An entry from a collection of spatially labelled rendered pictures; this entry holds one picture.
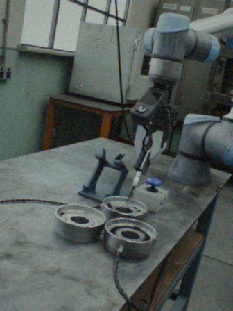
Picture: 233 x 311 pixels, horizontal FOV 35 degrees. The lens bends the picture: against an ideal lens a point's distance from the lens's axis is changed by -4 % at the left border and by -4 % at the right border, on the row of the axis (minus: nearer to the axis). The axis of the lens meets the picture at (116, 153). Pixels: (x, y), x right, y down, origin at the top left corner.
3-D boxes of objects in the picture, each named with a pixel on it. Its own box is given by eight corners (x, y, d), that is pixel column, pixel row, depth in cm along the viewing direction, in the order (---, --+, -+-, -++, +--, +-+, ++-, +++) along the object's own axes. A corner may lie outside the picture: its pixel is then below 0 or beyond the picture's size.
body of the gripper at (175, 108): (175, 128, 95) (184, 82, 92) (163, 131, 87) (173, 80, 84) (148, 121, 98) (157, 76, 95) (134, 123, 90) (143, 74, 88)
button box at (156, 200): (156, 214, 93) (160, 196, 92) (131, 205, 96) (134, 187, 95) (166, 205, 101) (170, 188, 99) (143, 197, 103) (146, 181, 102)
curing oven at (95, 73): (130, 110, 297) (145, 29, 281) (67, 95, 321) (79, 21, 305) (157, 107, 352) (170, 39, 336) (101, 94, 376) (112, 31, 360)
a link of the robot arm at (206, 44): (193, 32, 101) (166, 25, 94) (225, 36, 92) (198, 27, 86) (187, 60, 103) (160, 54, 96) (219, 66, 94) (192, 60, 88)
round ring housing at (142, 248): (113, 230, 80) (116, 213, 79) (159, 244, 77) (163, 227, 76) (93, 249, 71) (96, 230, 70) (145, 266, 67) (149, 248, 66)
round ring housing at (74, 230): (43, 233, 73) (45, 214, 72) (67, 216, 83) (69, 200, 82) (90, 250, 70) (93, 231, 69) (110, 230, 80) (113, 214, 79)
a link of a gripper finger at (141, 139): (148, 159, 98) (158, 125, 95) (139, 163, 92) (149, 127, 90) (138, 155, 99) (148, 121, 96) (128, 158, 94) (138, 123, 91)
